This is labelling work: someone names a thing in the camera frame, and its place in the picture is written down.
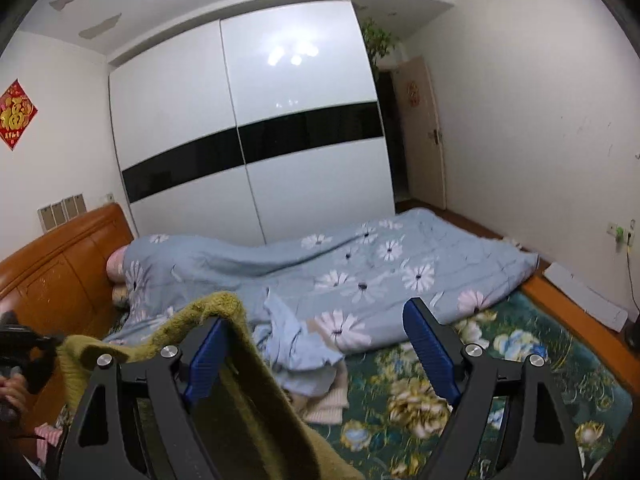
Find light blue shirt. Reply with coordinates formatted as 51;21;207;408
248;288;344;398

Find red fu wall decoration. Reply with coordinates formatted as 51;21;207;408
0;79;38;151

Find pink white striped cloth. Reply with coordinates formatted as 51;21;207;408
34;424;64;462

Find green potted plant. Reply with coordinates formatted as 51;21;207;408
360;18;397;70

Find olive green knit sweater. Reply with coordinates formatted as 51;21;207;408
58;292;361;479

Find floral pillow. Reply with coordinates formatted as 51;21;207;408
112;284;129;309

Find white flat box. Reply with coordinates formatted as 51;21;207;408
544;262;628;333

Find beige fuzzy sweater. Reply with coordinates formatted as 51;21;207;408
284;361;349;425

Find pink pillow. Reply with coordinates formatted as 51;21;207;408
105;245;128;284

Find orange wooden headboard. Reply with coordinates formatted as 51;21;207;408
0;202;136;441

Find blue floral duvet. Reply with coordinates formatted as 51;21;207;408
110;208;538;354

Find blue floral bed sheet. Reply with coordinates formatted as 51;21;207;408
98;288;634;480

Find wall switch panel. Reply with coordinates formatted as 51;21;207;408
37;194;87;233

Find wall power outlet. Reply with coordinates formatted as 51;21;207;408
606;219;636;248

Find person's left hand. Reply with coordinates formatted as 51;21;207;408
1;366;28;425

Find white black sliding wardrobe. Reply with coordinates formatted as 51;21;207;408
108;0;394;245

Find beige room door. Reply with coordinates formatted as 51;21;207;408
392;55;447;209

